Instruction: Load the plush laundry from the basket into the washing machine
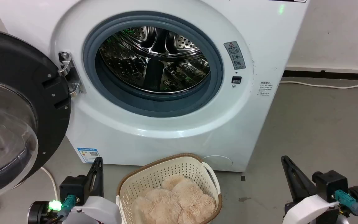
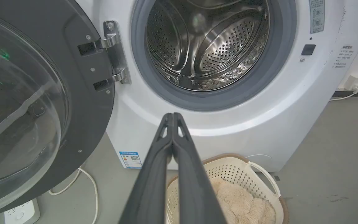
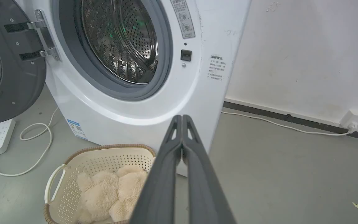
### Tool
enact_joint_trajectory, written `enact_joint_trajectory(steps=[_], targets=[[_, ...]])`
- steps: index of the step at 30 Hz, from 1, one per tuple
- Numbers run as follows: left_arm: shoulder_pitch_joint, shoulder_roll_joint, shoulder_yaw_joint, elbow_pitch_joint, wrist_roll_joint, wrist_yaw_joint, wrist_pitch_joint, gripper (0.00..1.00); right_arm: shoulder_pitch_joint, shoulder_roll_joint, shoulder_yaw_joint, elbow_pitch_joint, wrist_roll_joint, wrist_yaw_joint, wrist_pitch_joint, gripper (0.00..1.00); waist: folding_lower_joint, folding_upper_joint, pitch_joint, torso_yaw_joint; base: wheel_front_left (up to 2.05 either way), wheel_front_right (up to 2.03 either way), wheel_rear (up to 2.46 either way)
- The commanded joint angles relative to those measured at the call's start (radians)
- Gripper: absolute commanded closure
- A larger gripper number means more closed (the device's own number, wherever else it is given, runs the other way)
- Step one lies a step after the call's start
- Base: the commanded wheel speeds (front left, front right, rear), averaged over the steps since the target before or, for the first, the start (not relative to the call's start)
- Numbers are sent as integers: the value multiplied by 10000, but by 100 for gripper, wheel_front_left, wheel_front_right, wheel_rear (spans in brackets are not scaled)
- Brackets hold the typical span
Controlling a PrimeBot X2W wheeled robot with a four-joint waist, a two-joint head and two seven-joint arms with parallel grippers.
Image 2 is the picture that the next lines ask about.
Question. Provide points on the cream perforated laundry basket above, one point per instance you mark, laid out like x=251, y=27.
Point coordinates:
x=253, y=177

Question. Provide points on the dark grey washing machine door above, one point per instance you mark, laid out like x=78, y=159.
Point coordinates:
x=36, y=102

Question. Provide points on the white power strip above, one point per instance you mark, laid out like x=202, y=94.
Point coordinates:
x=22, y=213

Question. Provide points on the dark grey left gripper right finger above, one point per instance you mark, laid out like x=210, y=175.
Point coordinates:
x=194, y=186

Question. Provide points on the white front-load washing machine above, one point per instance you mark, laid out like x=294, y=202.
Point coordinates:
x=253, y=124

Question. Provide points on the white wall socket plug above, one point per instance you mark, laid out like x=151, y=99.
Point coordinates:
x=355, y=82

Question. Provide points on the beige fluffy towel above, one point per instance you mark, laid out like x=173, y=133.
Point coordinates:
x=244, y=203

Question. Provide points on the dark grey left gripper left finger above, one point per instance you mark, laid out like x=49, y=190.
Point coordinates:
x=149, y=183

